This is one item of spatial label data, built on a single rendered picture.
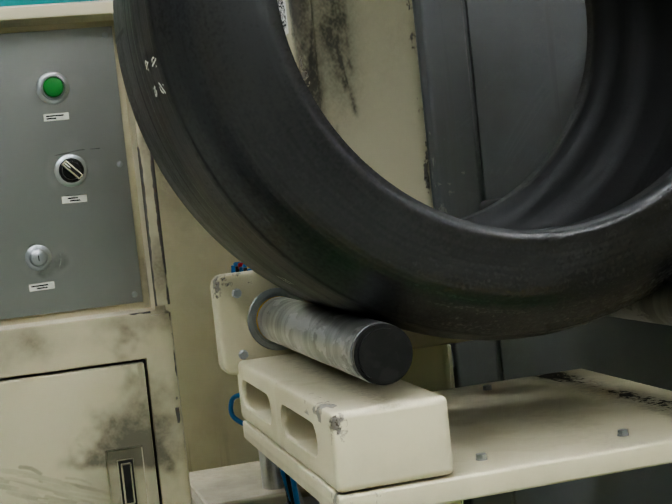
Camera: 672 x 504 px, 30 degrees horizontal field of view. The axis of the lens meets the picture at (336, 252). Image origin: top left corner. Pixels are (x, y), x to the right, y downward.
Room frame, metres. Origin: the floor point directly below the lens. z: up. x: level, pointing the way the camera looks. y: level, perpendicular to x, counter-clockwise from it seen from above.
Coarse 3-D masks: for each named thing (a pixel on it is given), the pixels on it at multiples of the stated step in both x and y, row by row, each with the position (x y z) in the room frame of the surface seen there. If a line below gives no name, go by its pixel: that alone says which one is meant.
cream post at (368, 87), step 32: (288, 0) 1.28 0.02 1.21; (320, 0) 1.27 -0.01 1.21; (352, 0) 1.28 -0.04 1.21; (384, 0) 1.28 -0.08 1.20; (320, 32) 1.27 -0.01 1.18; (352, 32) 1.27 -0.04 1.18; (384, 32) 1.28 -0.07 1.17; (320, 64) 1.27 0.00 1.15; (352, 64) 1.27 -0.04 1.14; (384, 64) 1.28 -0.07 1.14; (416, 64) 1.29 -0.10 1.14; (320, 96) 1.27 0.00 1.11; (352, 96) 1.27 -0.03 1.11; (384, 96) 1.28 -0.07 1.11; (416, 96) 1.29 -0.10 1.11; (352, 128) 1.27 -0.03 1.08; (384, 128) 1.28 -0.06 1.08; (416, 128) 1.29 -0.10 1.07; (384, 160) 1.28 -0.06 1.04; (416, 160) 1.29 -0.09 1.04; (416, 192) 1.29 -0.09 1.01; (416, 352) 1.28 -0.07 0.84; (416, 384) 1.28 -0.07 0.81; (448, 384) 1.29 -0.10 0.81
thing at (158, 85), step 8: (152, 48) 0.90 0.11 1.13; (144, 56) 0.91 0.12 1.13; (152, 56) 0.90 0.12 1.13; (152, 64) 0.90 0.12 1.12; (152, 72) 0.91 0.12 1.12; (160, 72) 0.90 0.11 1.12; (152, 80) 0.91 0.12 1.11; (160, 80) 0.90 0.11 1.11; (152, 88) 0.92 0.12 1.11; (160, 88) 0.91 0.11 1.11; (160, 96) 0.91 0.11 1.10; (168, 96) 0.90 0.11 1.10
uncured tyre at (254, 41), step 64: (128, 0) 0.95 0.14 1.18; (192, 0) 0.87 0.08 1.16; (256, 0) 0.87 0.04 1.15; (640, 0) 1.23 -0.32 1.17; (128, 64) 1.01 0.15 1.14; (192, 64) 0.88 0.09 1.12; (256, 64) 0.87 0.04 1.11; (640, 64) 1.23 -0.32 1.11; (192, 128) 0.89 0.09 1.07; (256, 128) 0.87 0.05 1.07; (320, 128) 0.87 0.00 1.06; (576, 128) 1.22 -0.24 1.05; (640, 128) 1.22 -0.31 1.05; (192, 192) 0.99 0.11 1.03; (256, 192) 0.89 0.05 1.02; (320, 192) 0.88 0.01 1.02; (384, 192) 0.88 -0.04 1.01; (512, 192) 1.22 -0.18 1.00; (576, 192) 1.21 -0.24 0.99; (640, 192) 0.96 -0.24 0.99; (256, 256) 0.98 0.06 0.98; (320, 256) 0.90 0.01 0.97; (384, 256) 0.89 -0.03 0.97; (448, 256) 0.90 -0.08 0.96; (512, 256) 0.91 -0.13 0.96; (576, 256) 0.92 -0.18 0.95; (640, 256) 0.94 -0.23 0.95; (384, 320) 0.95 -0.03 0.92; (448, 320) 0.93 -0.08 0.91; (512, 320) 0.94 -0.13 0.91; (576, 320) 0.96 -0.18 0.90
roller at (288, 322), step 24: (264, 312) 1.18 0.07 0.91; (288, 312) 1.10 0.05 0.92; (312, 312) 1.04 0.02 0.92; (336, 312) 1.00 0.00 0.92; (264, 336) 1.21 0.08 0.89; (288, 336) 1.08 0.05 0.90; (312, 336) 1.00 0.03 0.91; (336, 336) 0.93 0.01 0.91; (360, 336) 0.89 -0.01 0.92; (384, 336) 0.89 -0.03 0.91; (336, 360) 0.93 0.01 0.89; (360, 360) 0.88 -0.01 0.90; (384, 360) 0.89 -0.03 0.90; (408, 360) 0.89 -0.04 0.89; (384, 384) 0.89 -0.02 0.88
